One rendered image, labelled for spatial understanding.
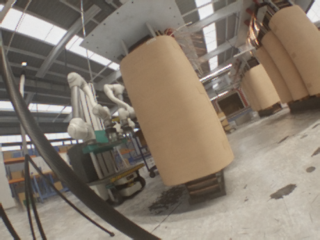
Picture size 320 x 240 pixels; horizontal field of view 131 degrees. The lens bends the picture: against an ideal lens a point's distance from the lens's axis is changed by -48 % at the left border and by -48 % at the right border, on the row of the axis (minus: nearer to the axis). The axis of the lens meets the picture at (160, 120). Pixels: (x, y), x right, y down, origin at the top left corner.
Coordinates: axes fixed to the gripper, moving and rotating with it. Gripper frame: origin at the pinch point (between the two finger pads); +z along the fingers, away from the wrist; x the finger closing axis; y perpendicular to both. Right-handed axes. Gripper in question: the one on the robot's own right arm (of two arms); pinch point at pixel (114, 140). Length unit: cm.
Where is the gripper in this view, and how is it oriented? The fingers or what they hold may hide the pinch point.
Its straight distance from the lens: 149.5
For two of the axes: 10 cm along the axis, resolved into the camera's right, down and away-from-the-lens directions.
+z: 3.8, 9.1, -1.7
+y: -8.1, 4.2, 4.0
